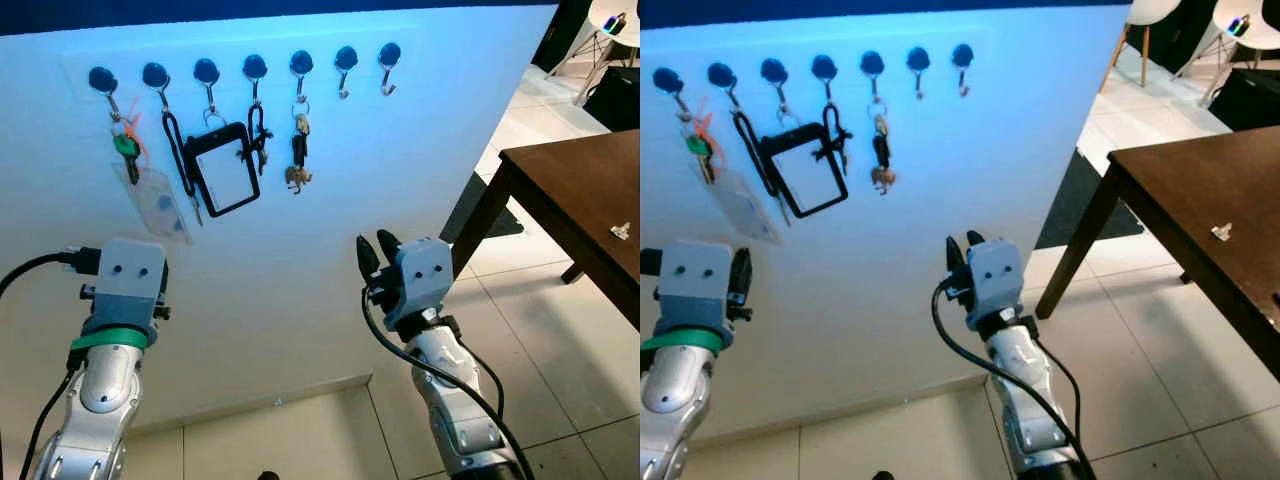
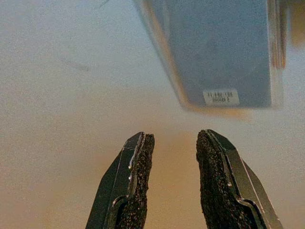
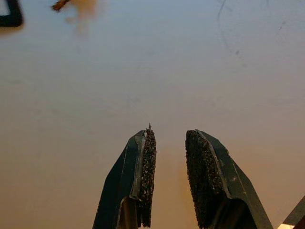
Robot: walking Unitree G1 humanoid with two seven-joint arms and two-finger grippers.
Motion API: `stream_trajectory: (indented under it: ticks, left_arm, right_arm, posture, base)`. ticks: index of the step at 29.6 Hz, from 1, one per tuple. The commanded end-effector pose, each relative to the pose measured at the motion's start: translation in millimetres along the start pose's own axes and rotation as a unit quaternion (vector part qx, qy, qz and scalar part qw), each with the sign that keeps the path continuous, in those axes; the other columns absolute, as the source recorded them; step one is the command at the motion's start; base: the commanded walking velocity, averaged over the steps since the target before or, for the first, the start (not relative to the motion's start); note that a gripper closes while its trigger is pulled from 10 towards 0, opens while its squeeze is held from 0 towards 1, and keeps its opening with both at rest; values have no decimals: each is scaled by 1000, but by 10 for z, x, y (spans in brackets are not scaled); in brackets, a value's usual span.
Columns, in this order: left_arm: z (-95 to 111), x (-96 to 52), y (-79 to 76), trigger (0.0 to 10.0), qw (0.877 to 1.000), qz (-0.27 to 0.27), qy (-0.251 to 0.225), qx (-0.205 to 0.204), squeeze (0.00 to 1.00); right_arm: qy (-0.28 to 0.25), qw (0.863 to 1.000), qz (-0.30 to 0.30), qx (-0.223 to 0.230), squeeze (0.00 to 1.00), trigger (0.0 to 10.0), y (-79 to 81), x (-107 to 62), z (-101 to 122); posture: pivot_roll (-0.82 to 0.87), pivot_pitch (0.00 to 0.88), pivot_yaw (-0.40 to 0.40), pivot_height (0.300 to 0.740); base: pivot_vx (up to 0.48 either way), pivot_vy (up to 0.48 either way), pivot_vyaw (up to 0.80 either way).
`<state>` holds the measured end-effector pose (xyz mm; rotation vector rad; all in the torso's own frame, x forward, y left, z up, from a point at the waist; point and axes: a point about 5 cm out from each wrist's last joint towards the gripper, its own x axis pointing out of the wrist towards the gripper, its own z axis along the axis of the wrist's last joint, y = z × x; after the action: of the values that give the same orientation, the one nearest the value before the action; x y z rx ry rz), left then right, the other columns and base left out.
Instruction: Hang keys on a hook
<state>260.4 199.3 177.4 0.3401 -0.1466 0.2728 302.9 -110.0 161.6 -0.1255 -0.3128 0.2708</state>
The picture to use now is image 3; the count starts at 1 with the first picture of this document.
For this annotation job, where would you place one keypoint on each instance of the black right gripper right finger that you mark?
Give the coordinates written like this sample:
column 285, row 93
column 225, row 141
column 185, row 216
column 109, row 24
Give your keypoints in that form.
column 214, row 181

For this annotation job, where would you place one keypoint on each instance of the dark slanted bar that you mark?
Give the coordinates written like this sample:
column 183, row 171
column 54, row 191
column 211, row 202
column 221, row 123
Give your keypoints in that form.
column 295, row 215

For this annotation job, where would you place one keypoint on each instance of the small brown key fob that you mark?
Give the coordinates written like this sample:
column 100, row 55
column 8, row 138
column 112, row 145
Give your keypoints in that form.
column 59, row 5

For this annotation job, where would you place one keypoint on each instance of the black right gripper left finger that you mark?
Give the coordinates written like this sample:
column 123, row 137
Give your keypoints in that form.
column 124, row 181

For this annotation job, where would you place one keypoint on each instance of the black rounded frame object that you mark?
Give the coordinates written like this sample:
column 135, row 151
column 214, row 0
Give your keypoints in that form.
column 16, row 19

